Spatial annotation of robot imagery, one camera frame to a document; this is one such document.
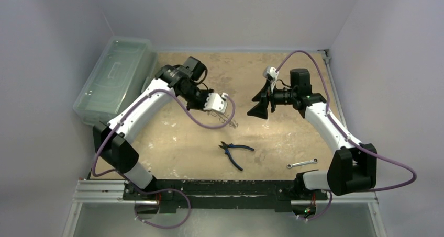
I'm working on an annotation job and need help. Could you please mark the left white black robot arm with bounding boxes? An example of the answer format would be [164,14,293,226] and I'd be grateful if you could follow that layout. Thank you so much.
[91,57,214,200]

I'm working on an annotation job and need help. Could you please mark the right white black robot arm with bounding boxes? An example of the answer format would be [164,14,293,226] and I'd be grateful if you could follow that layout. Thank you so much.
[247,66,377,199]

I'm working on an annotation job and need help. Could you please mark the small silver wrench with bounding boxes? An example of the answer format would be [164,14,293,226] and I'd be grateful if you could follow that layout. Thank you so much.
[286,158,318,169]

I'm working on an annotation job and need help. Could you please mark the translucent green plastic box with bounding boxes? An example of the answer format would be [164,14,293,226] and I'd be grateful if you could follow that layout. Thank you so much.
[73,36,159,126]

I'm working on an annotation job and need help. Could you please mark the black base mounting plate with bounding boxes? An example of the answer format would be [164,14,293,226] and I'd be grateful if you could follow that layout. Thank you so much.
[123,179,328,213]

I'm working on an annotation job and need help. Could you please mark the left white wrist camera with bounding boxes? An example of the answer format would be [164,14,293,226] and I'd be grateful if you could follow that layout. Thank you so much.
[203,92,228,114]

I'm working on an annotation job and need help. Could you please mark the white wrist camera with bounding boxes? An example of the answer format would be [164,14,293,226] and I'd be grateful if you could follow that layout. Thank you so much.
[262,66,279,92]
[203,92,228,114]

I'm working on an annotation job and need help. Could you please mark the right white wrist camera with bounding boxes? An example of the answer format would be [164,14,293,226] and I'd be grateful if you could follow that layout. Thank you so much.
[262,66,279,92]

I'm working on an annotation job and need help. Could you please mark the blue handled pliers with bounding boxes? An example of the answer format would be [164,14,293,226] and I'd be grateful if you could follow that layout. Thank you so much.
[218,142,255,172]

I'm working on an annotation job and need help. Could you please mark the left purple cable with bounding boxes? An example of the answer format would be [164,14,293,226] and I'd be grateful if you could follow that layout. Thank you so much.
[91,88,237,229]

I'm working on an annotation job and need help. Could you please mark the aluminium frame rail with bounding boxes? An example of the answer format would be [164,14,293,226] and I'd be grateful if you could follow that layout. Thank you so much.
[63,180,387,236]

